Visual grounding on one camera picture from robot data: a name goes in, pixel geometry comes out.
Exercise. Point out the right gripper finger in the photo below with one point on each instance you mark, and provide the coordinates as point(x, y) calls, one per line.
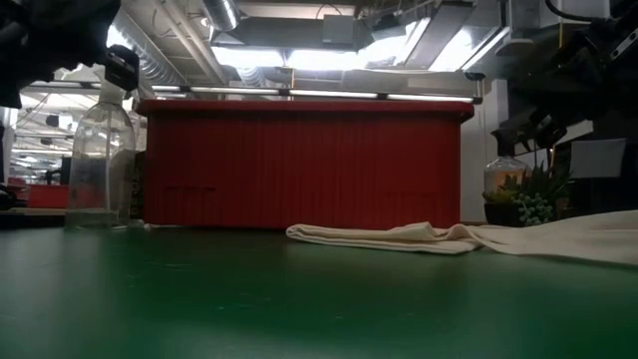
point(548, 130)

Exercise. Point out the red plastic laundry bin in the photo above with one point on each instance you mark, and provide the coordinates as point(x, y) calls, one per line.
point(299, 164)

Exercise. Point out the small potted succulent plant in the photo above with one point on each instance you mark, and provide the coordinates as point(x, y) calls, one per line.
point(536, 207)

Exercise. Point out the cream canvas tote bag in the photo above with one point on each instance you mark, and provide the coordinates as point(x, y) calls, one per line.
point(548, 239)

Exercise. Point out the clear plastic spray bottle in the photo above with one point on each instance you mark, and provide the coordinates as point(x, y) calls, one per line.
point(102, 164)

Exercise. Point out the red background counter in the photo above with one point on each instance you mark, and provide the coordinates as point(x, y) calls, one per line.
point(47, 197)

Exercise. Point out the bright ceiling light panel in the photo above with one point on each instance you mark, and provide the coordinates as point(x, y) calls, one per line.
point(299, 59)

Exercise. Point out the silver ventilation duct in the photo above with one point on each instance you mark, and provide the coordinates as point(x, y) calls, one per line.
point(149, 60)

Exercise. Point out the round silver duct pipe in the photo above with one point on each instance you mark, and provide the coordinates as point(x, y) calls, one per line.
point(222, 15)

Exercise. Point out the grey rectangular ceiling duct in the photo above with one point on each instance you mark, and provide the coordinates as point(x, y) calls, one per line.
point(299, 32)

